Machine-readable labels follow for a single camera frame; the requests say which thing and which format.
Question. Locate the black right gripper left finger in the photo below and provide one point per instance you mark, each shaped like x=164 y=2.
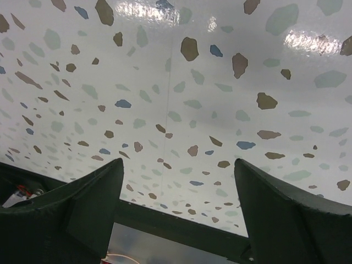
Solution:
x=69 y=224

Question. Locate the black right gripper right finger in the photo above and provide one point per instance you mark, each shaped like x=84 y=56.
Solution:
x=286 y=224

